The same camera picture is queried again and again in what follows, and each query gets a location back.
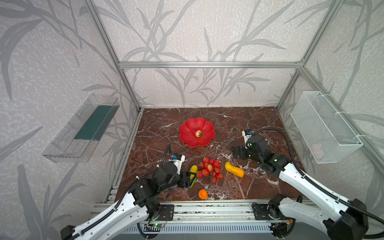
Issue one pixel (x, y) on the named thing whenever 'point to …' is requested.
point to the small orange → (203, 194)
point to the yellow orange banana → (236, 171)
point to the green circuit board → (156, 225)
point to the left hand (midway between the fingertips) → (194, 170)
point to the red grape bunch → (210, 167)
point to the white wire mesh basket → (327, 136)
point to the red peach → (197, 133)
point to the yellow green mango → (193, 169)
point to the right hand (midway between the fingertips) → (239, 142)
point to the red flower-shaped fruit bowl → (206, 127)
